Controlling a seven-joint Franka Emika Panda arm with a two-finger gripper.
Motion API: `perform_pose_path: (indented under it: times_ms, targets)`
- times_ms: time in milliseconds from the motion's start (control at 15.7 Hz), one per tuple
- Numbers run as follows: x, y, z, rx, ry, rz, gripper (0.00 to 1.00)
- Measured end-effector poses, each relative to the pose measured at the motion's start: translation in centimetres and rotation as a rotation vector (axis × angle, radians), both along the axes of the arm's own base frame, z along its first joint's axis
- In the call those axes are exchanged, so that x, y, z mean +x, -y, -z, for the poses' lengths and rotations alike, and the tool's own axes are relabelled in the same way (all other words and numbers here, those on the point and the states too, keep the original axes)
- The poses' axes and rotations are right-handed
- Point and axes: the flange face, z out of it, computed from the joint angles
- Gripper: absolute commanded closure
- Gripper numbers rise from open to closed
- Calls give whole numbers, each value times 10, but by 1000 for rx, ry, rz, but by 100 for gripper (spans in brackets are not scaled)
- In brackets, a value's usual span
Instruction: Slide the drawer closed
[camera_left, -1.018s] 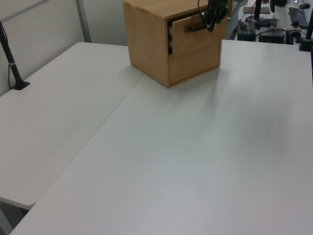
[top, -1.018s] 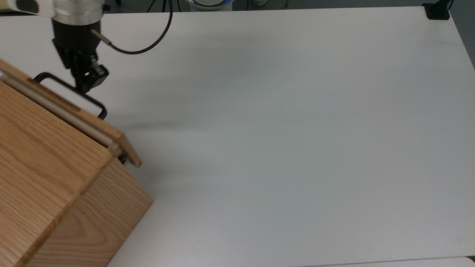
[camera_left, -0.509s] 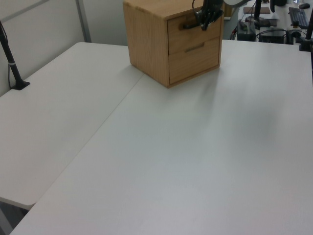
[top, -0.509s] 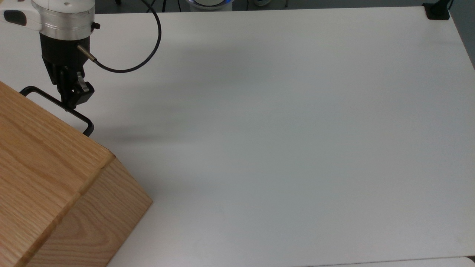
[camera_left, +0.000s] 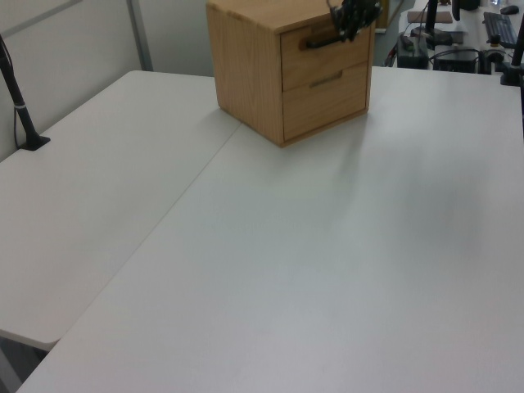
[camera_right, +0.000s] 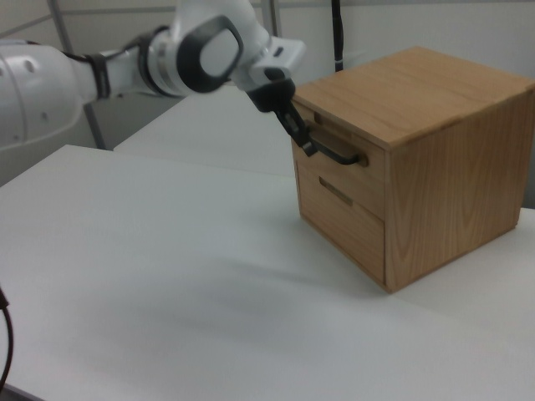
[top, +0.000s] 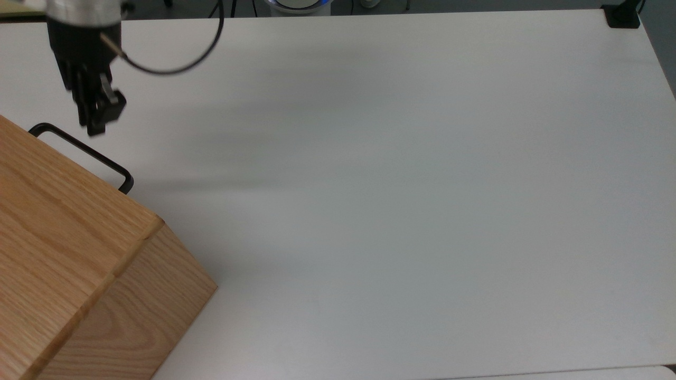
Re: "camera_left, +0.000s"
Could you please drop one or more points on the black Franka gripper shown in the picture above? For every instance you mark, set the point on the black Franka gripper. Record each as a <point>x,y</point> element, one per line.
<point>360,10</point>

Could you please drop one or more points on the wooden drawer with slot grip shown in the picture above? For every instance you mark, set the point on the wooden drawer with slot grip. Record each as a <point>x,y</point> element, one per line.
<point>323,108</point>

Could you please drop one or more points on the light wooden drawer cabinet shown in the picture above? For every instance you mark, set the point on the light wooden drawer cabinet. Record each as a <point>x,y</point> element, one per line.
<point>245,73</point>

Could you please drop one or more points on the black electronics box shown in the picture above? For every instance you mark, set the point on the black electronics box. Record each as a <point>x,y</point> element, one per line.
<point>411,53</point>
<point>456,61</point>

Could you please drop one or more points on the black monitor stand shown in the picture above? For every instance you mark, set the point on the black monitor stand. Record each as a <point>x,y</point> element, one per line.
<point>430,24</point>

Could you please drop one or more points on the brown desk mat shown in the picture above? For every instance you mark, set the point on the brown desk mat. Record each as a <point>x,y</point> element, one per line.
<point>444,17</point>

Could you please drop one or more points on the black computer keyboard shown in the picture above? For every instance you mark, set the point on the black computer keyboard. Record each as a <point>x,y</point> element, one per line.
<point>500,26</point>

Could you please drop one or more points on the black computer mouse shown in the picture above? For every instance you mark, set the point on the black computer mouse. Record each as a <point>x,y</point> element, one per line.
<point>509,9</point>

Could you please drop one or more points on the black camera pole with foot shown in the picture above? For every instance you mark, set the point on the black camera pole with foot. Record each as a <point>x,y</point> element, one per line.
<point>21,112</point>

